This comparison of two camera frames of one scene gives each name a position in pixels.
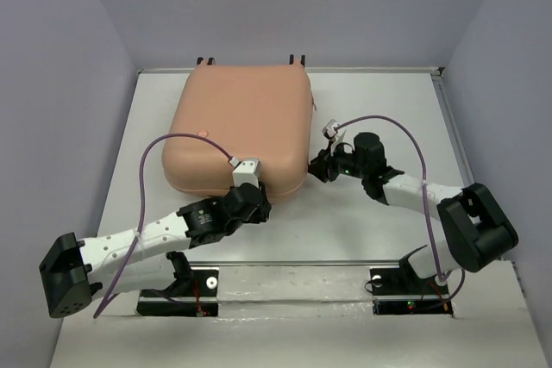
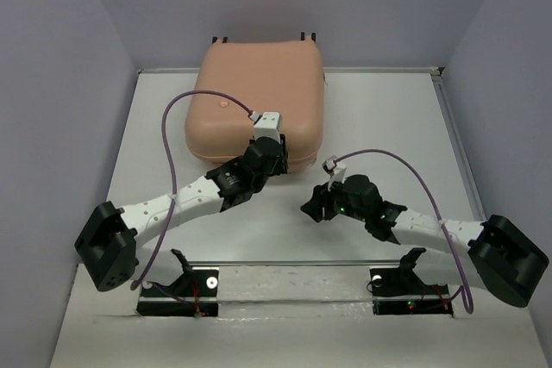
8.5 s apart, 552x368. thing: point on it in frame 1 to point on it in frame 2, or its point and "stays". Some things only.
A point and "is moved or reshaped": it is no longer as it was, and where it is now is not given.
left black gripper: (262, 210) to (281, 166)
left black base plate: (206, 285) stays
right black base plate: (404, 282) stays
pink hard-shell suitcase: (263, 112) is moved or reshaped
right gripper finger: (324, 167) to (321, 206)
